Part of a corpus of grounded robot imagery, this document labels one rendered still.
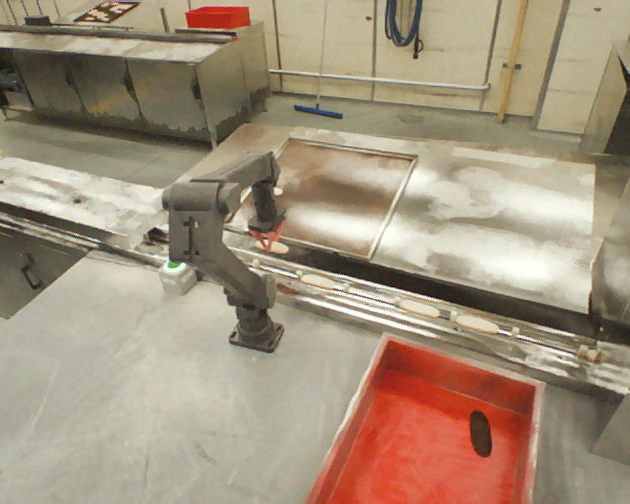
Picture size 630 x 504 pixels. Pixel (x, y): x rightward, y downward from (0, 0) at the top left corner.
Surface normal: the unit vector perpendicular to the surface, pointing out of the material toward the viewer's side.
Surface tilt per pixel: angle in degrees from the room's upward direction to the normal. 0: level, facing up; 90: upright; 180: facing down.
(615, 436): 90
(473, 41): 90
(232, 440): 0
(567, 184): 10
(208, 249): 58
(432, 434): 0
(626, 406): 90
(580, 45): 90
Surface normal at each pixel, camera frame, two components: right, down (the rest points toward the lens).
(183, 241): -0.13, 0.09
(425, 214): -0.12, -0.69
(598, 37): -0.42, 0.57
